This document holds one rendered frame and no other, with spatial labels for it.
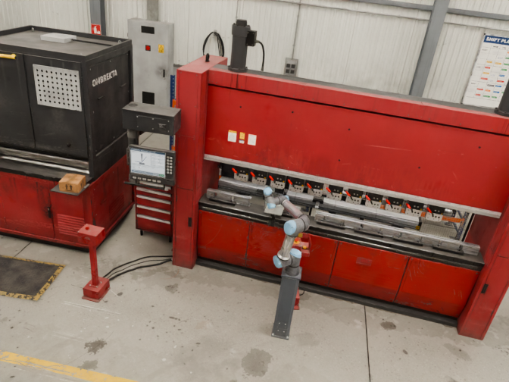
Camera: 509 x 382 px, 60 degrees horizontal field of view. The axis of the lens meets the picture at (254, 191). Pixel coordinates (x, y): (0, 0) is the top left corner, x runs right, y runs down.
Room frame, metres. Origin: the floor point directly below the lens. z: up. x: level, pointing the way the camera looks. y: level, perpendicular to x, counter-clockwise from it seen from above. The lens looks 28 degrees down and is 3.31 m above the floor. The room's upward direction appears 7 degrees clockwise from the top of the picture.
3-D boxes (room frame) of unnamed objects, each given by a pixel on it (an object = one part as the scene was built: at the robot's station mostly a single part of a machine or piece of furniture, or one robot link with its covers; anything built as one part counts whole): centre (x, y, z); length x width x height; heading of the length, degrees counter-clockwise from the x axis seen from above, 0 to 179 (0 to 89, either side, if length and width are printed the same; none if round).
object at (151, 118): (3.95, 1.05, 1.53); 0.51 x 0.25 x 0.85; 85
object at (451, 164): (4.05, -0.90, 1.74); 3.00 x 0.08 x 0.80; 79
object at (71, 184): (3.95, 1.91, 1.04); 0.30 x 0.26 x 0.12; 83
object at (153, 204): (4.78, 1.15, 0.50); 0.50 x 0.50 x 1.00; 79
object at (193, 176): (4.52, 0.66, 1.15); 0.85 x 0.25 x 2.30; 169
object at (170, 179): (3.86, 1.01, 1.42); 0.45 x 0.12 x 0.36; 85
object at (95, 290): (3.51, 1.54, 0.41); 0.25 x 0.20 x 0.83; 169
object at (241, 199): (4.27, 0.28, 0.92); 0.50 x 0.06 x 0.10; 79
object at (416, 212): (3.92, -1.62, 1.26); 0.15 x 0.09 x 0.17; 79
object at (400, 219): (4.38, -0.71, 0.93); 2.30 x 0.14 x 0.10; 79
